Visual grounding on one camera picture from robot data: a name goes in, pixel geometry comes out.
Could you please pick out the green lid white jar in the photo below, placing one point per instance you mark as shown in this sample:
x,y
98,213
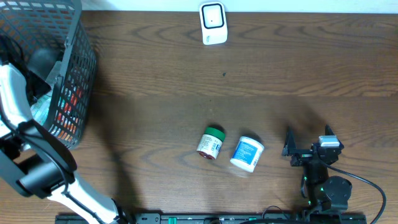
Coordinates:
x,y
210,143

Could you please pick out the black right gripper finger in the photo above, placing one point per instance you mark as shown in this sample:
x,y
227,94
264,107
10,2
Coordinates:
x,y
328,131
289,146

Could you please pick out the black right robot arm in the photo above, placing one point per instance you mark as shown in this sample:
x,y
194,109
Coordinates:
x,y
325,193

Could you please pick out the white barcode scanner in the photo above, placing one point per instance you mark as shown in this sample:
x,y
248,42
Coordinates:
x,y
213,23

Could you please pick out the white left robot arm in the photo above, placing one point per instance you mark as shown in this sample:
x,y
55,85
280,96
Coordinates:
x,y
34,162

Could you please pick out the white blue label tub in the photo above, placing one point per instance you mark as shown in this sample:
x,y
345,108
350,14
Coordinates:
x,y
247,154

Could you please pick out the grey plastic mesh basket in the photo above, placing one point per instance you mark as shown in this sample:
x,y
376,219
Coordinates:
x,y
50,32

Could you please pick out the teal white wipes packet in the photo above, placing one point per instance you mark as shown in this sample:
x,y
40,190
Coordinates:
x,y
40,110

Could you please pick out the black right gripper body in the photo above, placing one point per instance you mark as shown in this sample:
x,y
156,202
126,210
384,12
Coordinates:
x,y
301,158

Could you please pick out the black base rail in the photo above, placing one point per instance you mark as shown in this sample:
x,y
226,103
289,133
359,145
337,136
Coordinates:
x,y
156,218

